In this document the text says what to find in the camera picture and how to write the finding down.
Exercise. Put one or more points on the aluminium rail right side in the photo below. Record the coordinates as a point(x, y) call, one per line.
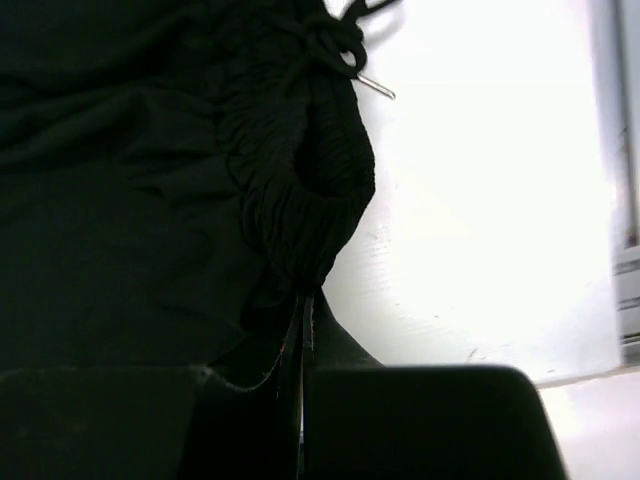
point(615, 40)

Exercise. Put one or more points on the black trousers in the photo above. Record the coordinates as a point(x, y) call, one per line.
point(173, 174)

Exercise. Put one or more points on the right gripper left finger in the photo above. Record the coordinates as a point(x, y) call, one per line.
point(246, 423)

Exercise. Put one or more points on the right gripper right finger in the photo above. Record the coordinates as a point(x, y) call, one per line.
point(335, 368)

